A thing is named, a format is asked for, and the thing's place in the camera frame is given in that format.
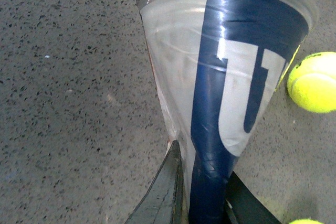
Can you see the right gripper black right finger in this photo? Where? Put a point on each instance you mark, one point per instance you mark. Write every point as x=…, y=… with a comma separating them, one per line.
x=242, y=206

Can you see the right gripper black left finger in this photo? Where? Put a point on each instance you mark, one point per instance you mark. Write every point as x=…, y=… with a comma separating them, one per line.
x=166, y=198

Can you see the tennis ball far right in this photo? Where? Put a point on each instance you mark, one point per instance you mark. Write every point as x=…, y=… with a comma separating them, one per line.
x=311, y=83

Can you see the clear tennis ball can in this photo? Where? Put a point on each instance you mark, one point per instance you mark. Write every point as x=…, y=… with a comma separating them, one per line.
x=216, y=65

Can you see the tennis ball centre right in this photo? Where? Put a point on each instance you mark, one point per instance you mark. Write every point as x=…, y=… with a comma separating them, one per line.
x=305, y=221

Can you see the tennis ball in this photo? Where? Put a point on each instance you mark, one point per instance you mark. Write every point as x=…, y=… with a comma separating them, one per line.
x=311, y=83
x=305, y=221

